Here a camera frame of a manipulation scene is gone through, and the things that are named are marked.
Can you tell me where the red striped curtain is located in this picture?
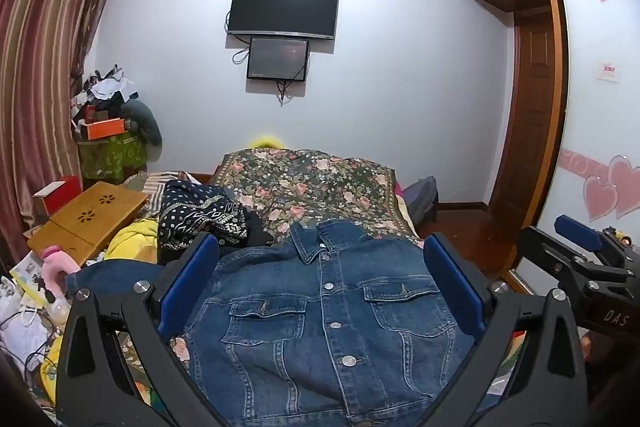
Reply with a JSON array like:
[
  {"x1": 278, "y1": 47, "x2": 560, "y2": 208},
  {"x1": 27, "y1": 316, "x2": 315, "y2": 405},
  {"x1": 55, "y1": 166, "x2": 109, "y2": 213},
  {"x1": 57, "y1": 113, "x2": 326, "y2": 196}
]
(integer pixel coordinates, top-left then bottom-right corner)
[{"x1": 0, "y1": 0, "x2": 132, "y2": 258}]

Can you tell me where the dark floral blanket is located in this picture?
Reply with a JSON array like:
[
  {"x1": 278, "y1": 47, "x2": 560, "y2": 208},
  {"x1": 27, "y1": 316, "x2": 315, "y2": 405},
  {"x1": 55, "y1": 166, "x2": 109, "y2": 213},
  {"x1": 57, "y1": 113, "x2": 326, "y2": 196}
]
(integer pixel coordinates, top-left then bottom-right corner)
[{"x1": 117, "y1": 148, "x2": 526, "y2": 413}]

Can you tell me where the striped bedsheet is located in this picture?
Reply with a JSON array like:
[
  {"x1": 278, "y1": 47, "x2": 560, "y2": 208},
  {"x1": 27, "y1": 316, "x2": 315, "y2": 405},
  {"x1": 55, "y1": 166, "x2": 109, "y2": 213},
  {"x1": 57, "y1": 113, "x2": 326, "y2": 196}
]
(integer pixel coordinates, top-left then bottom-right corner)
[{"x1": 122, "y1": 171, "x2": 201, "y2": 214}]

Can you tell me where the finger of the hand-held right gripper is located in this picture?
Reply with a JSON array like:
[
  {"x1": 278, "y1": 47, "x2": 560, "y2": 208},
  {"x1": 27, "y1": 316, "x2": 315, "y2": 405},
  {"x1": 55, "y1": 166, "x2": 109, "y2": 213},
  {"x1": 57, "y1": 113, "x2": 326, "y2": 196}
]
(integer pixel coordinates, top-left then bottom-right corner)
[
  {"x1": 515, "y1": 226, "x2": 596, "y2": 293},
  {"x1": 554, "y1": 215, "x2": 623, "y2": 258}
]

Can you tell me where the blue denim jacket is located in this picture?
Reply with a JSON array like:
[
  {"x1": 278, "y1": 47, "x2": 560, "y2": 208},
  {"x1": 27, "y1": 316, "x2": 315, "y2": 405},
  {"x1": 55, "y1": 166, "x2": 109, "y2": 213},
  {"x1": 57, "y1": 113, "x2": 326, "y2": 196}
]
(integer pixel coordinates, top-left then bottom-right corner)
[{"x1": 65, "y1": 218, "x2": 476, "y2": 427}]

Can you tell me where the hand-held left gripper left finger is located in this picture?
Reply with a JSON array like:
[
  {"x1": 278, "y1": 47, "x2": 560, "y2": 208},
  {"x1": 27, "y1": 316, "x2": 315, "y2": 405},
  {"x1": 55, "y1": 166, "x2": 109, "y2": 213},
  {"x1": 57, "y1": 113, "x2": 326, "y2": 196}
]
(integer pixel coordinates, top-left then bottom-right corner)
[{"x1": 55, "y1": 232, "x2": 236, "y2": 427}]

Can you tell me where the white heart-print wardrobe door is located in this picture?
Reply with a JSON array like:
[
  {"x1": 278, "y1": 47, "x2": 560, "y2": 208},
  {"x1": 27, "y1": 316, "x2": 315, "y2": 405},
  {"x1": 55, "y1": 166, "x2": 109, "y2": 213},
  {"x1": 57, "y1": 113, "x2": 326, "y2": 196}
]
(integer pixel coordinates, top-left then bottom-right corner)
[{"x1": 545, "y1": 0, "x2": 640, "y2": 258}]

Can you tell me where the yellow round object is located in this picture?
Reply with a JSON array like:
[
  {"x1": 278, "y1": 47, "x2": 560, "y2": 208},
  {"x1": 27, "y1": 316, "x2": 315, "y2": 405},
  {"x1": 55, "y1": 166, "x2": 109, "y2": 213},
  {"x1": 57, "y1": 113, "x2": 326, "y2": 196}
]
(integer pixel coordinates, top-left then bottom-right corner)
[{"x1": 248, "y1": 134, "x2": 286, "y2": 150}]

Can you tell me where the green patterned cloth stand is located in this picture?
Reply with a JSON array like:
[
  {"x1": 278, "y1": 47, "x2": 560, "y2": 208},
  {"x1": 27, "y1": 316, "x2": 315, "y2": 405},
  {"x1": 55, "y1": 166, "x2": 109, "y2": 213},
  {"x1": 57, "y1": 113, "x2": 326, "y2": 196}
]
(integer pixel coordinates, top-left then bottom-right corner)
[{"x1": 77, "y1": 134, "x2": 147, "y2": 182}]

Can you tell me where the purple bag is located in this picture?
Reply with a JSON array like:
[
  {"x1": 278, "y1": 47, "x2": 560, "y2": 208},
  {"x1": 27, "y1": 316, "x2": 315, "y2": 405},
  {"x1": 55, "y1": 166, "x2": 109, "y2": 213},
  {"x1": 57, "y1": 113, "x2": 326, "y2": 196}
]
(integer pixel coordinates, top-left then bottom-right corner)
[{"x1": 402, "y1": 177, "x2": 440, "y2": 224}]

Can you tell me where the pile of mixed clothes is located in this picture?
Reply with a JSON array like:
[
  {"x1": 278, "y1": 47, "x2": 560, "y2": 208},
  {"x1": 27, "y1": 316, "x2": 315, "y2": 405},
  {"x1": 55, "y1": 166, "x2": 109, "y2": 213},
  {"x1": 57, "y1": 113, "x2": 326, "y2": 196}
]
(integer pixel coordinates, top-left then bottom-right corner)
[{"x1": 70, "y1": 66, "x2": 141, "y2": 128}]

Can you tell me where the small black wall monitor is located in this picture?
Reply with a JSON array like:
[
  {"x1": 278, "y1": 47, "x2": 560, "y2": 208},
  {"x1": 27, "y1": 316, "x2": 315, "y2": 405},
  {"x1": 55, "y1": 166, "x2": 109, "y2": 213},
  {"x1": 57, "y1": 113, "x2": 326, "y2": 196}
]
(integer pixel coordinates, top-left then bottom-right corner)
[{"x1": 246, "y1": 38, "x2": 310, "y2": 82}]

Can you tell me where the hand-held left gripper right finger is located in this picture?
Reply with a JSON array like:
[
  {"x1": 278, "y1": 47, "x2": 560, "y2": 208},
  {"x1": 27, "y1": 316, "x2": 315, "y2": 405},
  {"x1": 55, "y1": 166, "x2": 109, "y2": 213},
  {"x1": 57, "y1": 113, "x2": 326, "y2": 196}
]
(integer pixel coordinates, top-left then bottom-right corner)
[{"x1": 422, "y1": 232, "x2": 589, "y2": 427}]

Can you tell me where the orange box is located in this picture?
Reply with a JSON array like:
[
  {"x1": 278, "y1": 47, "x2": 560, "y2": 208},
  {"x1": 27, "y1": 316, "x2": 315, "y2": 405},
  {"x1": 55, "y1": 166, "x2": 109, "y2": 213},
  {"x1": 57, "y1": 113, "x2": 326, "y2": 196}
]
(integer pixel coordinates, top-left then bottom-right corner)
[{"x1": 82, "y1": 118, "x2": 126, "y2": 140}]

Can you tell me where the red box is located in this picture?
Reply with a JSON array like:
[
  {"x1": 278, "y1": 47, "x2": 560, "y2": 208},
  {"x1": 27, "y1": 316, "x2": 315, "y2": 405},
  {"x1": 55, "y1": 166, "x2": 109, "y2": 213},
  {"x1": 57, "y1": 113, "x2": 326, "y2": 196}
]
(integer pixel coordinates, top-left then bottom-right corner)
[{"x1": 33, "y1": 176, "x2": 82, "y2": 215}]

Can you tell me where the white plastic bag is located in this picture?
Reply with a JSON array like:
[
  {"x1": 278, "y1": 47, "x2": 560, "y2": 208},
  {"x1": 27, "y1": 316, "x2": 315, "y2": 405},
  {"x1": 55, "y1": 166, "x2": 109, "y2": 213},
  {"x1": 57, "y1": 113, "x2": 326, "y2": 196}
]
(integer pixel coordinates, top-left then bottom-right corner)
[{"x1": 0, "y1": 277, "x2": 53, "y2": 360}]

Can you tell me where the navy patterned sweater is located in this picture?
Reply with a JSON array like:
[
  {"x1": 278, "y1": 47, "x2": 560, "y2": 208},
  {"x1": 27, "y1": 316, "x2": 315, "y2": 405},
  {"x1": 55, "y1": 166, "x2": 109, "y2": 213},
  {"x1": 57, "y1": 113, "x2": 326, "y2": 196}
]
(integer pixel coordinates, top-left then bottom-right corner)
[{"x1": 157, "y1": 179, "x2": 251, "y2": 265}]

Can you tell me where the wooden folding bed table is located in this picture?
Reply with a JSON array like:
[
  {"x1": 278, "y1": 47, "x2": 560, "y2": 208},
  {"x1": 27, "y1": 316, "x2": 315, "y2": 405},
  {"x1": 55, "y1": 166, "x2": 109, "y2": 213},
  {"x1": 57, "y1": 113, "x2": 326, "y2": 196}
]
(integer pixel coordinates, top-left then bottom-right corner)
[{"x1": 27, "y1": 181, "x2": 150, "y2": 267}]

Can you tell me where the yellow cloth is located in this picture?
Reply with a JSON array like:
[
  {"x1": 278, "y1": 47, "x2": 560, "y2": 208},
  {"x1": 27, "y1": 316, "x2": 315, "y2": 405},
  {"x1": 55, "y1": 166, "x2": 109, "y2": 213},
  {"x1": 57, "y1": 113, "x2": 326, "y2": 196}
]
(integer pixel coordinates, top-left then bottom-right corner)
[{"x1": 102, "y1": 218, "x2": 161, "y2": 264}]

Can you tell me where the printed paper booklet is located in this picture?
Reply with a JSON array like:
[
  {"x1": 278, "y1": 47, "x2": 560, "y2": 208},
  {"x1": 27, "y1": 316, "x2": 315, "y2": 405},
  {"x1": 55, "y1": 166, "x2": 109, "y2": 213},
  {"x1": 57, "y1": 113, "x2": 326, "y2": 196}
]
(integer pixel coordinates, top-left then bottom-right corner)
[{"x1": 10, "y1": 251, "x2": 49, "y2": 299}]

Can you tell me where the large black wall television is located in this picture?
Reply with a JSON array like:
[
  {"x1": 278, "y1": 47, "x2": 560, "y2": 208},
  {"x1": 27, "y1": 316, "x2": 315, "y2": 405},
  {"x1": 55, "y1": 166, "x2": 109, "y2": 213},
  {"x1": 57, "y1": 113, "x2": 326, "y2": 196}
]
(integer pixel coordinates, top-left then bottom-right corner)
[{"x1": 226, "y1": 0, "x2": 340, "y2": 40}]

